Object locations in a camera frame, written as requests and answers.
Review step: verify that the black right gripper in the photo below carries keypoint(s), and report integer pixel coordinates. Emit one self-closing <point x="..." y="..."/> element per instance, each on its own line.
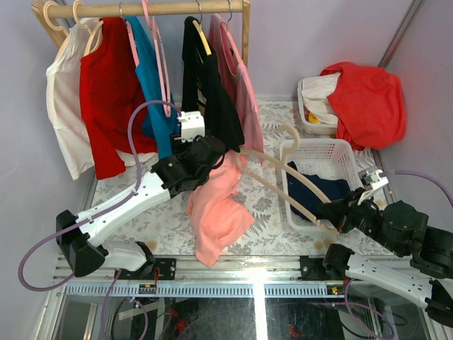
<point x="340" y="213"/>

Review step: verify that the salmon pink t-shirt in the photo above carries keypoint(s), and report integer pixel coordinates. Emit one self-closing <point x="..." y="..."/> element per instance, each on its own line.
<point x="218" y="221"/>

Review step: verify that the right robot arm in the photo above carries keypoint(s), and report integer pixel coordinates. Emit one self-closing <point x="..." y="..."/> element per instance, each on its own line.
<point x="404" y="231"/>

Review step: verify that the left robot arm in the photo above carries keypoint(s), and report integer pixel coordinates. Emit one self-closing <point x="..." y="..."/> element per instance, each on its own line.
<point x="83" y="238"/>

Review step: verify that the orange-red t-shirt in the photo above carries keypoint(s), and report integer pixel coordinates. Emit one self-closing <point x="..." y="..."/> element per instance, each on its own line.
<point x="369" y="104"/>

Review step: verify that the pink hanging t-shirt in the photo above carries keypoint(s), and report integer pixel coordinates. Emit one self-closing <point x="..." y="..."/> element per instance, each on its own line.
<point x="239" y="88"/>

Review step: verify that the black hanging t-shirt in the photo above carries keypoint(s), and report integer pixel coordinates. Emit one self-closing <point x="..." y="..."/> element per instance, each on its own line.
<point x="203" y="90"/>

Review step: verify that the blue hanging t-shirt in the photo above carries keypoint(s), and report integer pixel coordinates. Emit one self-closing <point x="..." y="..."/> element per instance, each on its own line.
<point x="161" y="121"/>

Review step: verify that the yellow hanger with black shirt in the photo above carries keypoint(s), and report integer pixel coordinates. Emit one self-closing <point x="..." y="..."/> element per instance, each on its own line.
<point x="198" y="27"/>

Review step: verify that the pink hanger with blue shirt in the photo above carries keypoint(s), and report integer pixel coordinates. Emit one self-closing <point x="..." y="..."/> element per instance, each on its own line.
<point x="130" y="35"/>

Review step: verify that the red hanging t-shirt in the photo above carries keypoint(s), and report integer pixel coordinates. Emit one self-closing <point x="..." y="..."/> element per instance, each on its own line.
<point x="109" y="92"/>

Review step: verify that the beige hanger with red shirt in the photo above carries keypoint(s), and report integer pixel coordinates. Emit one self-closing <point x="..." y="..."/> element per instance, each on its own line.
<point x="94" y="33"/>

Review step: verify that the white hanging t-shirt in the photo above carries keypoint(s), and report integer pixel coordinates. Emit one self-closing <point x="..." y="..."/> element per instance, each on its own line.
<point x="63" y="103"/>

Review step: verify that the white perforated plastic basket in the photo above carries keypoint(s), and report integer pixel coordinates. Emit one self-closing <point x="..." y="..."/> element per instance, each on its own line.
<point x="328" y="158"/>

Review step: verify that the navy blue folded garment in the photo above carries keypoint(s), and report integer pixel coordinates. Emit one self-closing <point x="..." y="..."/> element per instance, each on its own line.
<point x="333" y="189"/>

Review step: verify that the small white laundry basket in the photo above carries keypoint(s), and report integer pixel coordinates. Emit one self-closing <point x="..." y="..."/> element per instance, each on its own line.
<point x="310" y="123"/>

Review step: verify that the yellow object in basket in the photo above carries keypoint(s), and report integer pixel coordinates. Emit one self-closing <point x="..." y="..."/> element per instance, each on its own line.
<point x="313" y="119"/>

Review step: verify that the white garment in basket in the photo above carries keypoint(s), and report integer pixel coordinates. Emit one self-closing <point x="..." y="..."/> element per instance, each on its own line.
<point x="316" y="91"/>

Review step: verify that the wooden clothes rack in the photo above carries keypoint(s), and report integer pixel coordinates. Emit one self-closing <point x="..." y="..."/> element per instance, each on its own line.
<point x="154" y="9"/>

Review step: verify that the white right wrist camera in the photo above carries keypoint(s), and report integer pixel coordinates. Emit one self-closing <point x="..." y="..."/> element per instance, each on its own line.
<point x="373" y="179"/>

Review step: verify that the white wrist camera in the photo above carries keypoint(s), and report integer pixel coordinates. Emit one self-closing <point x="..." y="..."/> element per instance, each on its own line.
<point x="192" y="125"/>
<point x="373" y="179"/>

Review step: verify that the grey slotted cable duct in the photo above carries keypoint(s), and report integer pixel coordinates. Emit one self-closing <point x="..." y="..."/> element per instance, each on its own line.
<point x="198" y="290"/>

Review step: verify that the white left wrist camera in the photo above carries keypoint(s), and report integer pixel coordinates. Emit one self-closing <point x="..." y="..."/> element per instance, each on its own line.
<point x="192" y="125"/>

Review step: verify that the aluminium frame rail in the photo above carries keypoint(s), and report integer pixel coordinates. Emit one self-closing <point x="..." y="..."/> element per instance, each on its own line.
<point x="236" y="269"/>

